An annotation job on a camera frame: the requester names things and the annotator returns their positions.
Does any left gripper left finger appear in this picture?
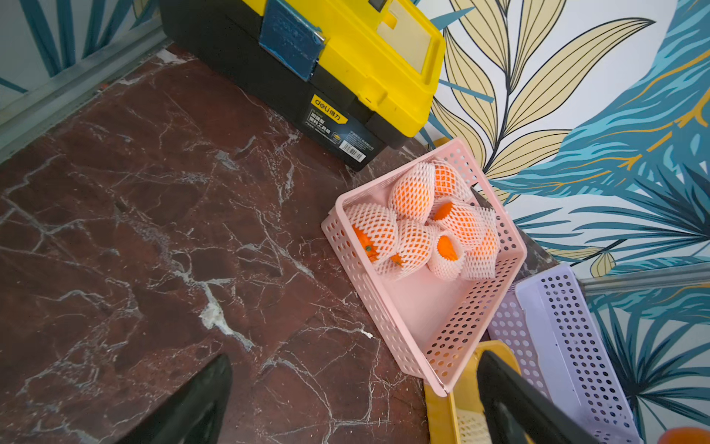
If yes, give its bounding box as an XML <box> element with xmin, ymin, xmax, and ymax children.
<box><xmin>119</xmin><ymin>354</ymin><xmax>233</xmax><ymax>443</ymax></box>

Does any aluminium corner post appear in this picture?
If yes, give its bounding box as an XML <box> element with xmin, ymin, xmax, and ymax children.
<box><xmin>1</xmin><ymin>18</ymin><xmax>170</xmax><ymax>161</ymax></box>
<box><xmin>579</xmin><ymin>263</ymin><xmax>709</xmax><ymax>297</ymax></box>

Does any pink perforated basket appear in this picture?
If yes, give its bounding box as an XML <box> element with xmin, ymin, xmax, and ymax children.
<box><xmin>321</xmin><ymin>138</ymin><xmax>527</xmax><ymax>397</ymax></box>

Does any left aluminium corner post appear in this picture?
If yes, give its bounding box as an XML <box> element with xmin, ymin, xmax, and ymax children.
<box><xmin>1</xmin><ymin>18</ymin><xmax>170</xmax><ymax>161</ymax></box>

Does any yellow black toolbox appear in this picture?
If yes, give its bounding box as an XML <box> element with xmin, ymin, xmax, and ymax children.
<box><xmin>160</xmin><ymin>0</ymin><xmax>446</xmax><ymax>170</ymax></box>

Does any yellow plastic tub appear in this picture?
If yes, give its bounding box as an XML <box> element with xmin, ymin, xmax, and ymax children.
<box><xmin>425</xmin><ymin>340</ymin><xmax>521</xmax><ymax>443</ymax></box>

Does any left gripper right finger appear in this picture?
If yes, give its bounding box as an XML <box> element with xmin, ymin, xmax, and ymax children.
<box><xmin>477</xmin><ymin>351</ymin><xmax>596</xmax><ymax>444</ymax></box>

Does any right aluminium corner post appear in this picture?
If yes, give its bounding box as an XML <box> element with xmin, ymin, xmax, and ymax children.
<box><xmin>579</xmin><ymin>263</ymin><xmax>709</xmax><ymax>297</ymax></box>

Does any purple perforated basket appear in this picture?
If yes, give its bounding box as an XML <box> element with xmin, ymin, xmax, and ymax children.
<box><xmin>488</xmin><ymin>265</ymin><xmax>641</xmax><ymax>443</ymax></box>

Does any netted orange open end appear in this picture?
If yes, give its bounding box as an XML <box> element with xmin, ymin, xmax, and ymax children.
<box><xmin>427</xmin><ymin>231</ymin><xmax>465</xmax><ymax>281</ymax></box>

